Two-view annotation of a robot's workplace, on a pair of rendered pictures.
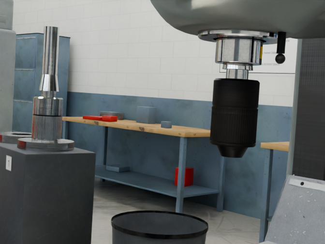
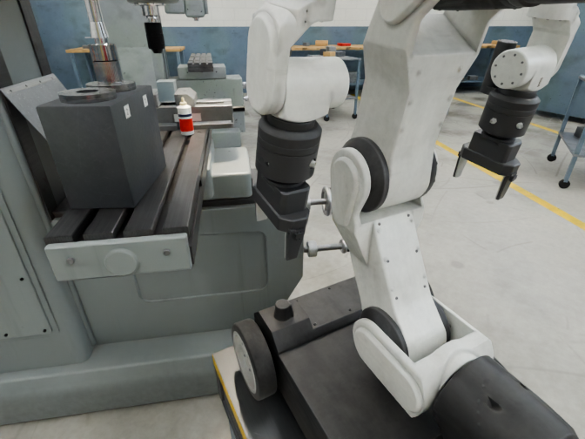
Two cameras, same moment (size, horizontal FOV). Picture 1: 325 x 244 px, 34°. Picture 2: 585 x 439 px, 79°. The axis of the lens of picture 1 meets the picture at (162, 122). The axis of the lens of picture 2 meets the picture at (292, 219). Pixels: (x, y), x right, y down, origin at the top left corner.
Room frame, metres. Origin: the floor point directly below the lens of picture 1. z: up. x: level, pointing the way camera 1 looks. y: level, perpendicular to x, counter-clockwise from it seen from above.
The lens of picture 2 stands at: (1.24, 0.91, 1.26)
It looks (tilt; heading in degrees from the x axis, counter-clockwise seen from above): 29 degrees down; 215
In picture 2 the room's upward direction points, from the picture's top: straight up
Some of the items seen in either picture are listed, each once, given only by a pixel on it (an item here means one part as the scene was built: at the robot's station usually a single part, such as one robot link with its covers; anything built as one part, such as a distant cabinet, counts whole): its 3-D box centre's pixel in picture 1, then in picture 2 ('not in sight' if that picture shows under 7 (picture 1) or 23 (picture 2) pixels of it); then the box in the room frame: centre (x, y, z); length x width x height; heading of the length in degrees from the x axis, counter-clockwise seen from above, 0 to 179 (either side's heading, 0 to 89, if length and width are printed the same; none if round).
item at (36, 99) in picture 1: (48, 100); (102, 46); (0.85, 0.19, 1.22); 0.05 x 0.05 x 0.01
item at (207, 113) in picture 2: not in sight; (179, 108); (0.47, -0.10, 1.01); 0.35 x 0.15 x 0.11; 135
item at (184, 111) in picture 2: not in sight; (184, 116); (0.54, 0.01, 1.01); 0.04 x 0.04 x 0.11
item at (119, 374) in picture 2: not in sight; (144, 329); (0.72, -0.25, 0.10); 1.20 x 0.60 x 0.20; 135
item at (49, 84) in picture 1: (50, 62); (93, 9); (0.85, 0.19, 1.28); 0.03 x 0.03 x 0.11
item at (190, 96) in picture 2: not in sight; (186, 97); (0.46, -0.08, 1.05); 0.12 x 0.06 x 0.04; 45
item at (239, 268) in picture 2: not in sight; (198, 255); (0.52, -0.06, 0.46); 0.80 x 0.30 x 0.60; 135
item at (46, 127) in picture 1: (47, 121); (106, 66); (0.85, 0.19, 1.19); 0.05 x 0.05 x 0.06
